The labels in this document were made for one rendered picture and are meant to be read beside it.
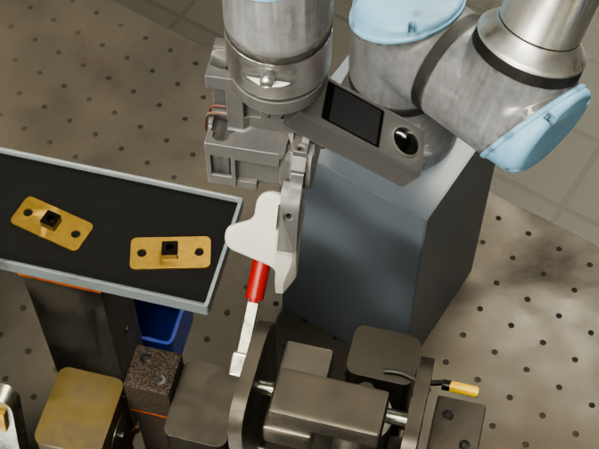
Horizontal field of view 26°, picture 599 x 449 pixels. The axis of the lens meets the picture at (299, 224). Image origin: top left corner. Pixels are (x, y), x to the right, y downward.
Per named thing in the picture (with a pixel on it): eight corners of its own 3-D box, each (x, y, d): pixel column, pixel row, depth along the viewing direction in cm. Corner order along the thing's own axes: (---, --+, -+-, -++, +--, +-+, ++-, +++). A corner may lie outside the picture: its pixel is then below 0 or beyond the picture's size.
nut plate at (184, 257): (129, 270, 135) (128, 264, 134) (131, 239, 137) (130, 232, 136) (210, 268, 135) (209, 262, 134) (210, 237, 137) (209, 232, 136)
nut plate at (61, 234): (9, 223, 138) (6, 216, 137) (28, 196, 140) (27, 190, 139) (76, 253, 136) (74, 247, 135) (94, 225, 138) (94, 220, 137)
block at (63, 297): (68, 417, 176) (4, 245, 138) (87, 365, 180) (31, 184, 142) (138, 433, 175) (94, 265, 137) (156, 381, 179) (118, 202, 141)
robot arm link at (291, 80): (340, -9, 91) (320, 80, 87) (339, 34, 95) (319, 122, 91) (236, -24, 92) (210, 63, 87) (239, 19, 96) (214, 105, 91)
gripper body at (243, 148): (228, 113, 106) (221, 14, 95) (332, 130, 105) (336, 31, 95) (207, 190, 102) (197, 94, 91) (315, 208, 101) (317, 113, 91)
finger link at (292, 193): (280, 234, 104) (292, 133, 101) (301, 238, 104) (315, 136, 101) (270, 257, 100) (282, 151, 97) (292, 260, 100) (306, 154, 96)
